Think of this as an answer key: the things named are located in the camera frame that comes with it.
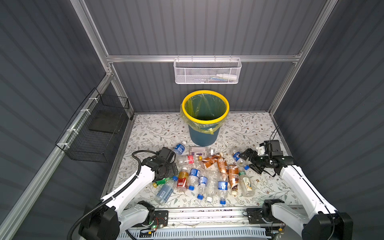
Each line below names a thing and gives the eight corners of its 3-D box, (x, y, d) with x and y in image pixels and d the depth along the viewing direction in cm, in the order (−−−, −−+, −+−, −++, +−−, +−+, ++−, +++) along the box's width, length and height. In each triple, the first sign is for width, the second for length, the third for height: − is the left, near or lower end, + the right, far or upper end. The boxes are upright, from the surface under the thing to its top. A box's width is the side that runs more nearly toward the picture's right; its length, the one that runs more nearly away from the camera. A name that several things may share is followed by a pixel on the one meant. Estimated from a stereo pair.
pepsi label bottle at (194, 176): (187, 190, 83) (187, 187, 80) (190, 170, 90) (190, 168, 87) (198, 191, 82) (198, 189, 79) (200, 172, 90) (200, 169, 87)
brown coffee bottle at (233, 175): (230, 195, 82) (232, 192, 78) (226, 168, 92) (228, 164, 88) (241, 195, 82) (243, 192, 78) (236, 168, 92) (238, 164, 88)
